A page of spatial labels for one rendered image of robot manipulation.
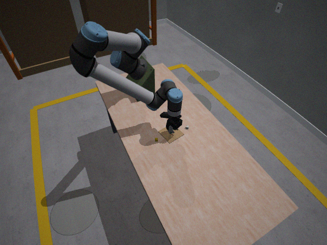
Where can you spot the tan flat mat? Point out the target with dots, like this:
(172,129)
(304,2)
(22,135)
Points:
(170,137)

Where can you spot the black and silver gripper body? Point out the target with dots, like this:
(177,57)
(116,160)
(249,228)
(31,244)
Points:
(175,122)

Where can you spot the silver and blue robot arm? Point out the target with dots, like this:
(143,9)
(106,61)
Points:
(126,49)

